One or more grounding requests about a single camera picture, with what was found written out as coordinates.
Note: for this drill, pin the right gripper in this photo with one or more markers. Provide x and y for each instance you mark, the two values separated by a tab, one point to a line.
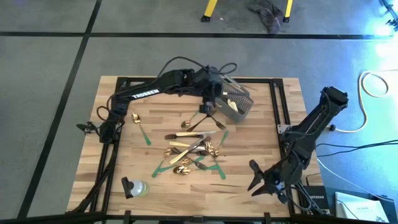
280	180

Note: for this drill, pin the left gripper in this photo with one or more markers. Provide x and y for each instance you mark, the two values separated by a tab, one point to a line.
208	82

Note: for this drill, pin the grey mesh cutlery basket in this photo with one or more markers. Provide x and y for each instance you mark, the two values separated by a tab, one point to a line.
237	116

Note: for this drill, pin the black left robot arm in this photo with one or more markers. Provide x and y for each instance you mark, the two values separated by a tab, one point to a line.
161	85

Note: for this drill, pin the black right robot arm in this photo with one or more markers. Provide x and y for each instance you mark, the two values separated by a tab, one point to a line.
317	118

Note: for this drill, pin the silver mounting plate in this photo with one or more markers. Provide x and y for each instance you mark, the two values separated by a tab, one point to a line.
281	129

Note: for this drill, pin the pile of gold cutlery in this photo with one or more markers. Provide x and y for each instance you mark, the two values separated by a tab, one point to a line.
136	80

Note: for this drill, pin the yellow stepladder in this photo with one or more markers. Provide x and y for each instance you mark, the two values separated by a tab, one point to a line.
211	7

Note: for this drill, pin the white cardboard box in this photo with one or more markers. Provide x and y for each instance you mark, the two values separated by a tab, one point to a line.
357	208

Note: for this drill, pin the grey cloth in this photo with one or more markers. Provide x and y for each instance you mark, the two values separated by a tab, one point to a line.
267	14

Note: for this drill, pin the clear spray bottle black cap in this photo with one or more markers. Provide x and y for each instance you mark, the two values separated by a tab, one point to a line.
138	188

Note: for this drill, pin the black tripod stand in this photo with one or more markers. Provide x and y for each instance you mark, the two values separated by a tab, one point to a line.
392	21

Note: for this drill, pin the black network switch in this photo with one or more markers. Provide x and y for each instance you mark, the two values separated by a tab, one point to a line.
317	197

